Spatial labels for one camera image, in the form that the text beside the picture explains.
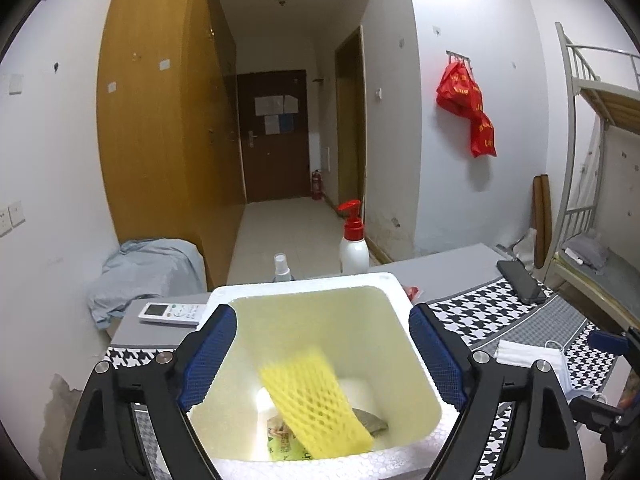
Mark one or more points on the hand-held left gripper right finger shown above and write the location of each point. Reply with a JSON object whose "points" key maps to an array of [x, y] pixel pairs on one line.
{"points": [[437, 355]]}

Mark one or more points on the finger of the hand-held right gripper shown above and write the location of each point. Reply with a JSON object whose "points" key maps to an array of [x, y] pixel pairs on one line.
{"points": [[607, 342], [597, 412]]}

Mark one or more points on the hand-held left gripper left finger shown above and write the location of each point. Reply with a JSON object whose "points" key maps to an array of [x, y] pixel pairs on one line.
{"points": [[207, 355]]}

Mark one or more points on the disposable face mask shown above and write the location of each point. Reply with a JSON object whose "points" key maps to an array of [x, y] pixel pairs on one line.
{"points": [[525, 357]]}

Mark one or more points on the grey sock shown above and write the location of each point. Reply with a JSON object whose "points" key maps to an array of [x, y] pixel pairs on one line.
{"points": [[372, 421]]}

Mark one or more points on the yellow foam net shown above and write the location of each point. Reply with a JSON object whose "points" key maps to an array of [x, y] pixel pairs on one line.
{"points": [[315, 400]]}

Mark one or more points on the green plastic bag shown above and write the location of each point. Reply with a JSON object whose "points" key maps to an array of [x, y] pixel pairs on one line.
{"points": [[285, 442]]}

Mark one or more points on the white foam box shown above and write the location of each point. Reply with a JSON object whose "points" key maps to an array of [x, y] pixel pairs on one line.
{"points": [[320, 320]]}

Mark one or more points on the houndstooth table mat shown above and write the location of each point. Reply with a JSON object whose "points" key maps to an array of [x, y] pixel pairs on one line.
{"points": [[465, 310]]}

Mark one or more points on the white remote control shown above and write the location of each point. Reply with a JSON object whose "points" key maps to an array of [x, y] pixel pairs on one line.
{"points": [[170, 314]]}

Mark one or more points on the small red packet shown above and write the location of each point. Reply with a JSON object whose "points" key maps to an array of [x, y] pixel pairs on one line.
{"points": [[412, 294]]}

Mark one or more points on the grey folded clothes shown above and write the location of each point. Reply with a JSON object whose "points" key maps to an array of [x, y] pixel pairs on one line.
{"points": [[587, 252]]}

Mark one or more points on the black smartphone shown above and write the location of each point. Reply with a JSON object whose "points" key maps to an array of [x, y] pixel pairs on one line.
{"points": [[522, 282]]}

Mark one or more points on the light blue cloth pile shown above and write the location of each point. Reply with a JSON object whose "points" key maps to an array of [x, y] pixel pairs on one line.
{"points": [[140, 275]]}

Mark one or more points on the small clear spray bottle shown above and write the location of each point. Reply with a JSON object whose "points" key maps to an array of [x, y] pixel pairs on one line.
{"points": [[282, 270]]}

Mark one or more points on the white plastic bag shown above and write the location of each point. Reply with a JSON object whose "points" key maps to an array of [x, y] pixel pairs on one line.
{"points": [[525, 247]]}

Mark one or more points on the white bottle with red pump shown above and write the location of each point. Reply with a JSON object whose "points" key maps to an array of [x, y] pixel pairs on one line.
{"points": [[353, 255]]}

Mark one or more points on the wooden boards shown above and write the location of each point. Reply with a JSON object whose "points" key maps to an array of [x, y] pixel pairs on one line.
{"points": [[541, 220]]}

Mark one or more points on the metal bunk bed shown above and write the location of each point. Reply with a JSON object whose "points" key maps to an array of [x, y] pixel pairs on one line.
{"points": [[575, 150]]}

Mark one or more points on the dark brown entrance door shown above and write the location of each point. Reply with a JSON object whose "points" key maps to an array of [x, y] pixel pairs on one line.
{"points": [[272, 170]]}

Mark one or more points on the red fire extinguisher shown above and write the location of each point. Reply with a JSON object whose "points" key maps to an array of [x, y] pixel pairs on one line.
{"points": [[316, 187]]}

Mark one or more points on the red plastic bag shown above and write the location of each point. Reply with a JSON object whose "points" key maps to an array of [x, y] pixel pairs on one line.
{"points": [[457, 90], [483, 135]]}

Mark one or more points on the wooden wardrobe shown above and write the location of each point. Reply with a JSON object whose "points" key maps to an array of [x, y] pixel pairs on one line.
{"points": [[160, 135]]}

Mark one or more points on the white paper sheet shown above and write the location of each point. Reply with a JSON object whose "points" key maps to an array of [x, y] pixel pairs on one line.
{"points": [[269, 105], [291, 103], [272, 125]]}

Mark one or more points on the blue paper sheet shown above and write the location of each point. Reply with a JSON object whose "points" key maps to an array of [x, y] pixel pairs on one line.
{"points": [[286, 123]]}

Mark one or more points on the wooden side door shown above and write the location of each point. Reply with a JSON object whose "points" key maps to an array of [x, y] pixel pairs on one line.
{"points": [[350, 125]]}

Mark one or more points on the white wall socket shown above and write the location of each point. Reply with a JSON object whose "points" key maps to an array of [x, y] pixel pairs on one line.
{"points": [[17, 213], [5, 220]]}

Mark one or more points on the metal wall hook rack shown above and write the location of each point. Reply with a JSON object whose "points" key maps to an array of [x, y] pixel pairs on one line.
{"points": [[459, 57]]}

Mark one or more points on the white wall switch box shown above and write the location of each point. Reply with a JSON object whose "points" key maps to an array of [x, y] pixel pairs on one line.
{"points": [[16, 83]]}

